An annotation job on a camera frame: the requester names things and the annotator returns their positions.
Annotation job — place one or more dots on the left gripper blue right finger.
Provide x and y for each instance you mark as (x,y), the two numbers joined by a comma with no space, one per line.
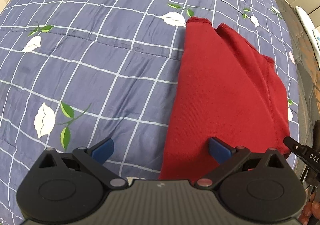
(230,161)

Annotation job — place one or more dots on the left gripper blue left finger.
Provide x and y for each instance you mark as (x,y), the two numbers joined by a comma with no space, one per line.
(91,161)

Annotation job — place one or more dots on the red long-sleeve shirt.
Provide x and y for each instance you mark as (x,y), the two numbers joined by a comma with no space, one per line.
(225,89)

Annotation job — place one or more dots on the person's right hand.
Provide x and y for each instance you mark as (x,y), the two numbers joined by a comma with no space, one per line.
(310,209)

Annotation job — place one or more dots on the grey patterned mattress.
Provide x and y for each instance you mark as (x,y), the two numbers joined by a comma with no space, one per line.
(308,76)

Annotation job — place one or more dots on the blue plaid floral quilt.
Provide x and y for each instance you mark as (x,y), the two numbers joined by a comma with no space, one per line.
(76,71)

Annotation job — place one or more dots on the white floral pillow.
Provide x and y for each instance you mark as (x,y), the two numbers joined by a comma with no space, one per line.
(310,29)

